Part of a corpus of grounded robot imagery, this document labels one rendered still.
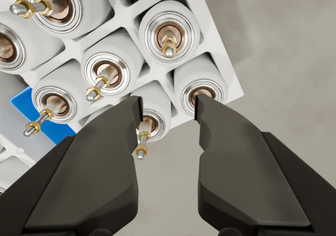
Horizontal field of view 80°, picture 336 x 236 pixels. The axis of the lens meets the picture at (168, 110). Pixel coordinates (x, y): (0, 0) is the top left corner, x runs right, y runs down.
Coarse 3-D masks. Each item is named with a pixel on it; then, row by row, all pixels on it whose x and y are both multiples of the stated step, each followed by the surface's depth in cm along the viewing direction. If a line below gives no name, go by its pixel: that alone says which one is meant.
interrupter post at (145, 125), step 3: (144, 120) 38; (141, 123) 38; (144, 123) 37; (147, 123) 38; (150, 123) 38; (141, 126) 37; (144, 126) 37; (147, 126) 37; (150, 126) 38; (141, 129) 36; (144, 129) 36; (147, 129) 36; (150, 129) 37; (138, 132) 36; (138, 135) 36
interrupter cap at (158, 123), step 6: (144, 108) 37; (144, 114) 37; (150, 114) 37; (156, 114) 37; (150, 120) 38; (156, 120) 38; (162, 120) 38; (138, 126) 39; (156, 126) 39; (162, 126) 39; (150, 132) 40; (156, 132) 39; (162, 132) 39; (138, 138) 40; (150, 138) 40; (156, 138) 40
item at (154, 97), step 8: (152, 80) 46; (144, 88) 42; (152, 88) 42; (160, 88) 44; (144, 96) 39; (152, 96) 39; (160, 96) 41; (144, 104) 37; (152, 104) 37; (160, 104) 38; (168, 104) 42; (160, 112) 38; (168, 112) 39; (168, 120) 39; (168, 128) 40; (160, 136) 40
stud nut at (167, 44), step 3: (165, 42) 24; (168, 42) 24; (171, 42) 24; (165, 45) 24; (168, 45) 24; (171, 45) 24; (174, 45) 24; (162, 48) 24; (174, 48) 24; (162, 51) 24; (174, 51) 24; (174, 54) 24; (171, 57) 24
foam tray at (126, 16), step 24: (0, 0) 35; (120, 0) 35; (144, 0) 34; (192, 0) 34; (120, 24) 36; (72, 48) 39; (216, 48) 38; (48, 72) 41; (144, 72) 43; (168, 72) 46; (120, 96) 44; (168, 96) 44; (240, 96) 44
